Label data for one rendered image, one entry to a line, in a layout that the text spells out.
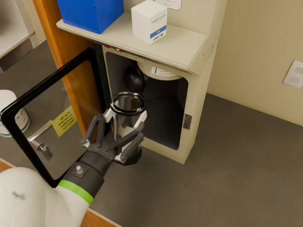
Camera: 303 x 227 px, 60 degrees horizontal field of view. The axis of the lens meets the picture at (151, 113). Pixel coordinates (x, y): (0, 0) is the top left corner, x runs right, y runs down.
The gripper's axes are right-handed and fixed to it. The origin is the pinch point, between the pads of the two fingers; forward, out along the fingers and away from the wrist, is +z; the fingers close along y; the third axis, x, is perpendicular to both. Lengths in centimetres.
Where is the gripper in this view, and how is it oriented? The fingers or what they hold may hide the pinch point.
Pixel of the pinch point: (127, 114)
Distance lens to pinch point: 79.3
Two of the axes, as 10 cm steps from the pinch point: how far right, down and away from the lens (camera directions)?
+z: 4.2, -7.2, 5.5
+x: 0.4, 6.2, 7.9
